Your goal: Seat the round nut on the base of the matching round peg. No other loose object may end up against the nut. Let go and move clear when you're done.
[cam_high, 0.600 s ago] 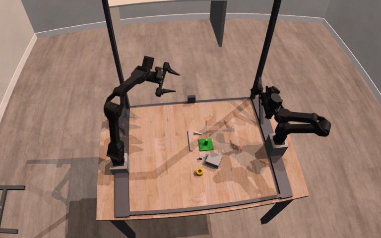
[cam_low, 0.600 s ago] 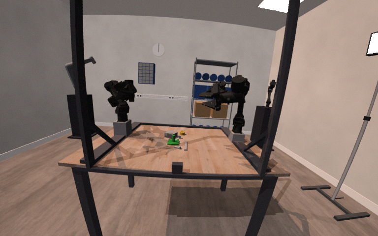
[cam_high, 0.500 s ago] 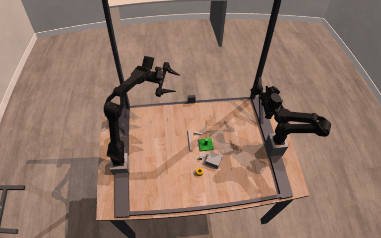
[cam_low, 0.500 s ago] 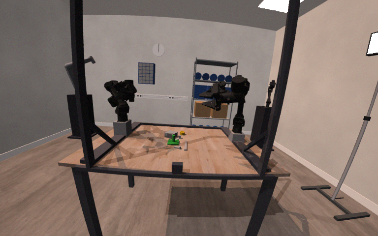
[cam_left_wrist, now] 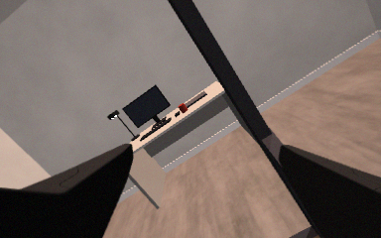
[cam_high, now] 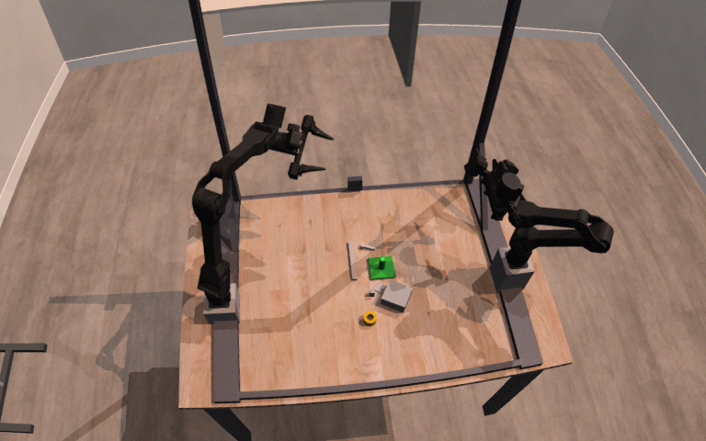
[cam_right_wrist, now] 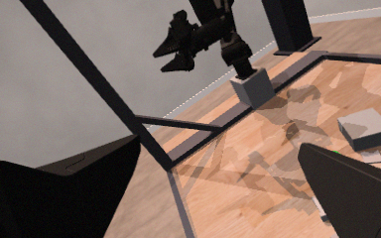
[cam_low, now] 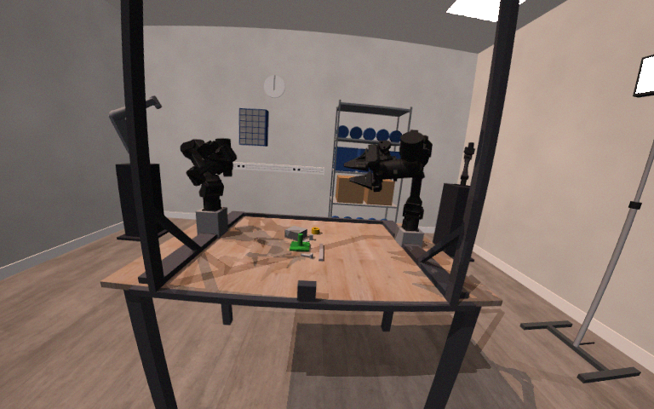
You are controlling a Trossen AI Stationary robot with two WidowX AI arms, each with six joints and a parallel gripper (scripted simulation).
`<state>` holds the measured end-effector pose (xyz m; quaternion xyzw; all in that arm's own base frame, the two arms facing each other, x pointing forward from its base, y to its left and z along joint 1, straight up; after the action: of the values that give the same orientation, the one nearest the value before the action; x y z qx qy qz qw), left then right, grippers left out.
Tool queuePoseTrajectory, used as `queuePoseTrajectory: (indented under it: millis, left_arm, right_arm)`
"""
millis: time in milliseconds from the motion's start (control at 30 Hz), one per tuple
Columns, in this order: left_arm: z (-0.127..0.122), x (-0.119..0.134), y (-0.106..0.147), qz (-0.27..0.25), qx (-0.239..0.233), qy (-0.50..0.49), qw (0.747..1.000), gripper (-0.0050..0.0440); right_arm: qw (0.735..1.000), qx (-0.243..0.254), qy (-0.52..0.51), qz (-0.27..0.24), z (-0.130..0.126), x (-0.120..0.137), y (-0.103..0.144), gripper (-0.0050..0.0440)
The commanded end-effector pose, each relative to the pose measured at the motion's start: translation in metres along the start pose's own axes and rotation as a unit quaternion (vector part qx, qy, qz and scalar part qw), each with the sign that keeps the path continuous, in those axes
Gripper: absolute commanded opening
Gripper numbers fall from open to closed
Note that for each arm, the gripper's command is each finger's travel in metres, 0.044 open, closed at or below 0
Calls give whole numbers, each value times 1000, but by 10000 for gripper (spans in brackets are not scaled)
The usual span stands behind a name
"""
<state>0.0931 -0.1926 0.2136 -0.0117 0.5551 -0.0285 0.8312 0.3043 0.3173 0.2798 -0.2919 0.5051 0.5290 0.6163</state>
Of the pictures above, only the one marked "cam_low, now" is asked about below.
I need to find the green square plate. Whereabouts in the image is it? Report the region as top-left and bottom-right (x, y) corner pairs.
(290, 233), (310, 252)

